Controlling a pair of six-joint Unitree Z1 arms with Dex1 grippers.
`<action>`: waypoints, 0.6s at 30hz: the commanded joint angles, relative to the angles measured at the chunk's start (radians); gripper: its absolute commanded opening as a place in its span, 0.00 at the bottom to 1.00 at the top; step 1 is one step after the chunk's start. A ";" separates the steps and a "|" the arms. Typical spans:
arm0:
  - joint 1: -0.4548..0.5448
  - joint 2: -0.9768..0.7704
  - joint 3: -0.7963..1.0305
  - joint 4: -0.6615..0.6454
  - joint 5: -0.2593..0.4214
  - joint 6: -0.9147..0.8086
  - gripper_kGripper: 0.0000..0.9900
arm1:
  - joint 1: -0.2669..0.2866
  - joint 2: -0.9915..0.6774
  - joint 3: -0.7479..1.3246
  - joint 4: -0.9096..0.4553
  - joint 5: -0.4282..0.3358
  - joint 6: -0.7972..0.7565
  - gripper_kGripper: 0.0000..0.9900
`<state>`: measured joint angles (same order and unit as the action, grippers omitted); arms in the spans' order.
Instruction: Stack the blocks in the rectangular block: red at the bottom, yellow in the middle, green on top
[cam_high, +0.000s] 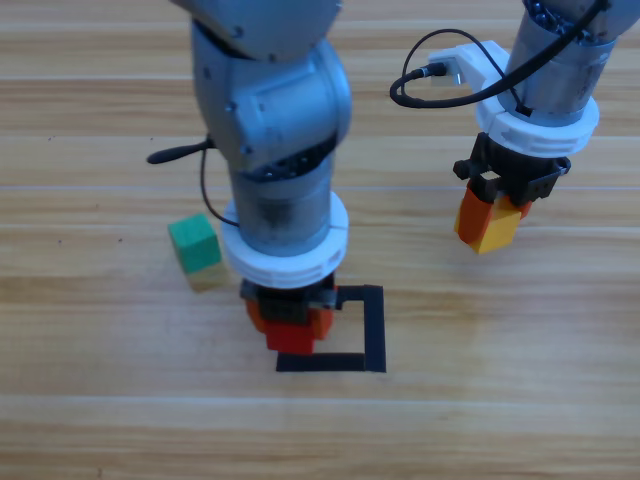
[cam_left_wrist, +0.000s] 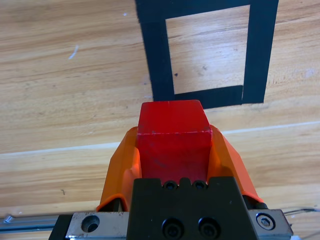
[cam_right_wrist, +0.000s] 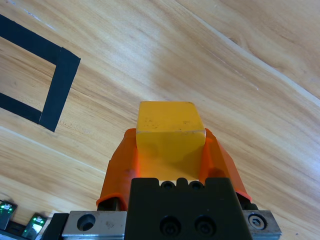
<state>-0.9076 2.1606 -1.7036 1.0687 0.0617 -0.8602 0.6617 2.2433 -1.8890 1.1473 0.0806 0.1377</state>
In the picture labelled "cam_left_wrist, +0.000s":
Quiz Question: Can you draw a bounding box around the red wooden cube block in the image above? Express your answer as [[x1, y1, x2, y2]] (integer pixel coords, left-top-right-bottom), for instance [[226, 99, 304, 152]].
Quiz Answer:
[[136, 99, 213, 186]]

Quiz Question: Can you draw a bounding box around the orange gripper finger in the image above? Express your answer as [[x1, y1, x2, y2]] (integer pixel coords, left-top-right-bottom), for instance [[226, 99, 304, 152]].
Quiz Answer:
[[95, 126, 143, 213], [206, 124, 265, 204]]

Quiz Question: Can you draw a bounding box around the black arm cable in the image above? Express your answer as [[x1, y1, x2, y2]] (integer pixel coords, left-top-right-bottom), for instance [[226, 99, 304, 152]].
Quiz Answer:
[[284, 207, 320, 216]]

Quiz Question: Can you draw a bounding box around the black tape square outline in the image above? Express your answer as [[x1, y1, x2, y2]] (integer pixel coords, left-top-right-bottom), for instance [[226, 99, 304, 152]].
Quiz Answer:
[[134, 0, 280, 110]]

